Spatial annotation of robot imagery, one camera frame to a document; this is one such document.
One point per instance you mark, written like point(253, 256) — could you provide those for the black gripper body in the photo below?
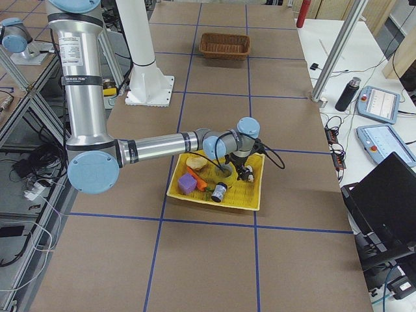
point(238, 162)

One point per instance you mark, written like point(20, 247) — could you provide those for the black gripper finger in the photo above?
point(240, 170)

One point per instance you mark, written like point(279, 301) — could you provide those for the yellow tape roll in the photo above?
point(224, 171)

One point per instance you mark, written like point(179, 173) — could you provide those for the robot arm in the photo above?
point(95, 158)

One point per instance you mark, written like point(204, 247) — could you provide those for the yellow plastic basket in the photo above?
point(240, 194)

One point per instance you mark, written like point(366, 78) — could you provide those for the brown wicker basket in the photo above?
point(224, 46)

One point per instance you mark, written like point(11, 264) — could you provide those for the panda figurine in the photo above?
point(248, 174)

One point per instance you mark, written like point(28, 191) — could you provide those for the croissant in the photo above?
point(196, 163)

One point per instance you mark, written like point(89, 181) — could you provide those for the toy carrot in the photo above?
point(201, 184)

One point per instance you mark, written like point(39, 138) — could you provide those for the purple sponge block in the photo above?
point(186, 183)

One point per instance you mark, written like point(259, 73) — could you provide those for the black water bottle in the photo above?
point(348, 94)

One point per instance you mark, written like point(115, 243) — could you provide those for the small black device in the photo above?
point(314, 66)

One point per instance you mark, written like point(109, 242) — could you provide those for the teach pendant near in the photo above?
point(379, 141)

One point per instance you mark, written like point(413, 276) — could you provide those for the teach pendant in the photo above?
point(379, 141)
point(378, 104)

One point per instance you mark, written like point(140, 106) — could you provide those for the black laptop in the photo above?
point(382, 205)

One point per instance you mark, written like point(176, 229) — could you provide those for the teach pendant far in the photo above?
point(378, 104)

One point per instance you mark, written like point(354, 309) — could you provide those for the red cylinder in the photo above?
point(303, 13)

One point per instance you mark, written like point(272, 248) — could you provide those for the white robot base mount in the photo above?
point(148, 85)

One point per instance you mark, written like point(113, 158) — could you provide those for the aluminium frame post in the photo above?
point(337, 49)

